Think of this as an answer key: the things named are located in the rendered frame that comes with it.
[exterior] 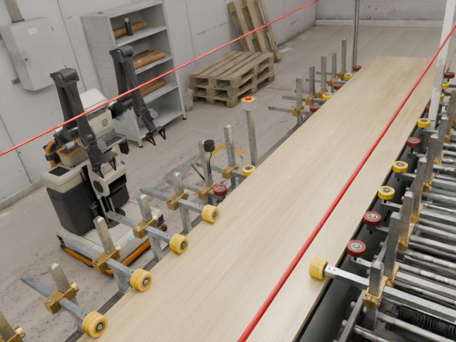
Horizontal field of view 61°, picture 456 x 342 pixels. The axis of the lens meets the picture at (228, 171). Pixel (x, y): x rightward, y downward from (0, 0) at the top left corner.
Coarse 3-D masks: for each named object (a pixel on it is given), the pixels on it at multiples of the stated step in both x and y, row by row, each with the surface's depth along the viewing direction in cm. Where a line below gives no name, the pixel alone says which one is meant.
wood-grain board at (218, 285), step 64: (384, 64) 370; (448, 64) 350; (320, 128) 273; (256, 192) 217; (320, 192) 210; (192, 256) 179; (256, 256) 174; (320, 256) 170; (128, 320) 153; (192, 320) 149
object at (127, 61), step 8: (120, 56) 235; (128, 56) 242; (128, 64) 240; (128, 72) 242; (128, 80) 246; (136, 80) 247; (136, 96) 250; (136, 104) 253; (144, 104) 256; (144, 112) 259
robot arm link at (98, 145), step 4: (96, 136) 233; (84, 140) 227; (96, 140) 224; (100, 140) 225; (84, 144) 228; (88, 144) 228; (92, 144) 227; (96, 144) 224; (100, 144) 225; (104, 144) 227; (96, 148) 225; (100, 148) 225; (104, 148) 226
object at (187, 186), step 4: (168, 180) 246; (172, 184) 246; (184, 184) 240; (188, 184) 239; (192, 184) 239; (184, 188) 241; (188, 188) 238; (192, 188) 236; (196, 188) 235; (200, 188) 234; (196, 192) 236; (208, 192) 229; (212, 192) 229; (212, 196) 229; (216, 196) 226; (224, 196) 226
